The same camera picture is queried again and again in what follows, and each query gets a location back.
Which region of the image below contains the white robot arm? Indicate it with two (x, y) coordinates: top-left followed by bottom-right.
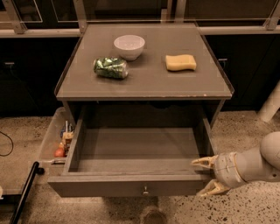
(191, 86), (280, 197)

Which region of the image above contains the clear plastic storage bin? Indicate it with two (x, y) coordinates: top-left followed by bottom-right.
(35, 107), (74, 181)

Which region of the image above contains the brown snack package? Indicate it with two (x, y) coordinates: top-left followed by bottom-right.
(60, 121), (74, 156)

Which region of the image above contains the black cable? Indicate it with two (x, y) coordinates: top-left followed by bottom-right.
(0, 130), (15, 158)

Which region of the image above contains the yellow sponge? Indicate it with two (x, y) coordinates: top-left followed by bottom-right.
(165, 54), (197, 71)

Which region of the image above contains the red round fruit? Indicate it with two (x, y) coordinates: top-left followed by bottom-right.
(54, 148), (65, 158)

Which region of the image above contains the crushed green soda can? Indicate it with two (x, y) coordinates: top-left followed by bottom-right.
(93, 57), (129, 79)

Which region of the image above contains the grey drawer cabinet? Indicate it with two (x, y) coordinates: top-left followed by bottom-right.
(55, 23), (234, 123)

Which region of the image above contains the white ceramic bowl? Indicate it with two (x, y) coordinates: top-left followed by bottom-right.
(114, 35), (145, 60)

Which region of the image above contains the black metal bar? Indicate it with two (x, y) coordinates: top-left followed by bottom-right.
(9, 161), (45, 224)

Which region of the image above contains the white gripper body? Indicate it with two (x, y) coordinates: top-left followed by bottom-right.
(213, 152), (246, 188)

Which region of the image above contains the grey top drawer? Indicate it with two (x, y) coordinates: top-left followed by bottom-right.
(48, 107), (215, 197)

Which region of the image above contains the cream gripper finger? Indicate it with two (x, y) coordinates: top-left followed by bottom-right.
(197, 179), (229, 197)
(191, 156), (218, 169)

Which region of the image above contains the metal window railing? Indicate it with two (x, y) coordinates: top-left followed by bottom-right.
(1, 0), (280, 38)

